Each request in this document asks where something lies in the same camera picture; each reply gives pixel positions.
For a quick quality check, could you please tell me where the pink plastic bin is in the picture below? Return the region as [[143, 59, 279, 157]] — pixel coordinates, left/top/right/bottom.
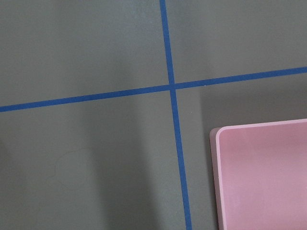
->
[[210, 119, 307, 230]]

